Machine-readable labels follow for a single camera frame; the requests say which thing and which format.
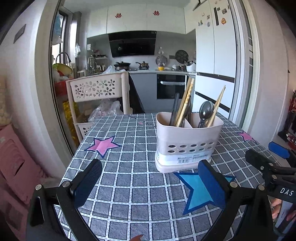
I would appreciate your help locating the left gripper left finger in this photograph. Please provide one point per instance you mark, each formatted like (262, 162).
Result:
(83, 183)

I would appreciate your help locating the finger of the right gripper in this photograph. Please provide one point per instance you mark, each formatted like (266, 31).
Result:
(260, 162)
(279, 150)

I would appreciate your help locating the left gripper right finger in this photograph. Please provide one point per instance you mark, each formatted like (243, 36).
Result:
(215, 185)

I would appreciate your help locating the blue bamboo chopstick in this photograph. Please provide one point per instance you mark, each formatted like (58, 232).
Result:
(210, 121)

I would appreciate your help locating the black plastic spoon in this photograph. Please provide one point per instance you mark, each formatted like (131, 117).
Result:
(205, 113)

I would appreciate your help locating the gold patterned chopstick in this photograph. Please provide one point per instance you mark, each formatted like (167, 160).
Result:
(186, 103)

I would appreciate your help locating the plain bamboo chopstick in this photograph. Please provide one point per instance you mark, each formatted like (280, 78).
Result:
(182, 101)

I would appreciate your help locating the person right hand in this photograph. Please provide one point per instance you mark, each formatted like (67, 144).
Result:
(276, 207)

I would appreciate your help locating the white plastic utensil caddy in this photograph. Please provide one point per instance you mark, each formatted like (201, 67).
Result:
(182, 148)

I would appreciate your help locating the grey checked tablecloth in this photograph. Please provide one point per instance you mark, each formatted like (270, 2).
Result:
(131, 197)

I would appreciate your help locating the pink cardboard box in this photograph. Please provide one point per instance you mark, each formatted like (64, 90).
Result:
(19, 176)

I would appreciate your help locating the clear plastic bag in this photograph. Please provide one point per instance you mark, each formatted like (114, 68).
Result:
(106, 108)

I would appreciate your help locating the white perforated storage cart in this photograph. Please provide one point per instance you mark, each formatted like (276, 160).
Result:
(97, 87)

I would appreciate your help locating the black built-in oven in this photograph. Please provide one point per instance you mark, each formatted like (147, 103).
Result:
(168, 85)

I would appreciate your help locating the black wok on stove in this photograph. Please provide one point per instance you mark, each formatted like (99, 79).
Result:
(122, 65)

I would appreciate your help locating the white refrigerator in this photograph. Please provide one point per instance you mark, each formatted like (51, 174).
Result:
(215, 55)

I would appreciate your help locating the black range hood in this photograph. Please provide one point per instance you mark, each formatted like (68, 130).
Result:
(132, 43)

